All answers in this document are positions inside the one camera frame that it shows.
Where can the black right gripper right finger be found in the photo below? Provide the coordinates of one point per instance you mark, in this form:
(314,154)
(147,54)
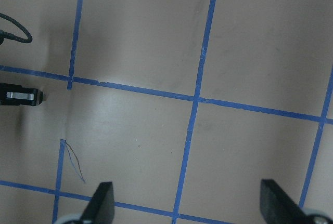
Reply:
(277,207)

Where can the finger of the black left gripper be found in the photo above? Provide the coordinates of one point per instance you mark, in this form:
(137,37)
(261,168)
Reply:
(17,95)

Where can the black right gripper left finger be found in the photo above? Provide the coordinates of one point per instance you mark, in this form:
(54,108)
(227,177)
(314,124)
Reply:
(101,208)

